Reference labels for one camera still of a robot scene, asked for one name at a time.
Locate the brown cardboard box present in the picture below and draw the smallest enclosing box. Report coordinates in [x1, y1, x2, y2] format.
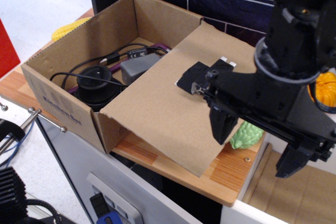
[22, 0, 256, 176]

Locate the black tape patch on flap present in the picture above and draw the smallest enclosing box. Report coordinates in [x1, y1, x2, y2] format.
[175, 58, 236, 95]

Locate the blue cable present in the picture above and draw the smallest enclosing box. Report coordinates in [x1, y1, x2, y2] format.
[0, 123, 34, 168]

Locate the white toy kitchen cabinet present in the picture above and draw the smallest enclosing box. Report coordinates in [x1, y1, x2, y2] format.
[36, 116, 336, 224]

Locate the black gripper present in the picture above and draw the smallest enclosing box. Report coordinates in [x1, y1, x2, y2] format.
[206, 70, 335, 178]

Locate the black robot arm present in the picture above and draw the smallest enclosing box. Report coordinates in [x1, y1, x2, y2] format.
[204, 0, 335, 178]

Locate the orange toy fruit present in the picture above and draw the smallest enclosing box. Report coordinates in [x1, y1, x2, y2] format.
[316, 72, 335, 107]

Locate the black round camera lens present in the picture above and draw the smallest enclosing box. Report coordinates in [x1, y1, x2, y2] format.
[74, 66, 124, 112]

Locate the grey control panel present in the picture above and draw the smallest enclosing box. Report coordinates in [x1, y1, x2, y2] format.
[87, 173, 143, 224]

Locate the green toy vegetable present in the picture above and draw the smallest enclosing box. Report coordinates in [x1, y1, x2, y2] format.
[229, 121, 264, 149]

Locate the yellow toy corn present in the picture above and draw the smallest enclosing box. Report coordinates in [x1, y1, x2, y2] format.
[51, 17, 91, 41]

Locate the metal clamp with knobs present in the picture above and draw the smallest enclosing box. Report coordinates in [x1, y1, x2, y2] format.
[1, 97, 70, 160]

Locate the red panel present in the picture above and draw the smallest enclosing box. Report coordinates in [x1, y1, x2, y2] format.
[0, 21, 20, 78]

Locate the black usb cable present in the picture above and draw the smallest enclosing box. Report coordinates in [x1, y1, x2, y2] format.
[49, 45, 169, 91]

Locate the blue black handle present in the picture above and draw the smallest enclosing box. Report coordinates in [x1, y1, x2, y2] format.
[90, 193, 123, 224]

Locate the grey power adapter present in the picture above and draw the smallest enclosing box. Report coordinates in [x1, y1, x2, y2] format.
[121, 54, 161, 85]

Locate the black ribbed device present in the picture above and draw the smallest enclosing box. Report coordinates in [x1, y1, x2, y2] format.
[1, 167, 28, 223]

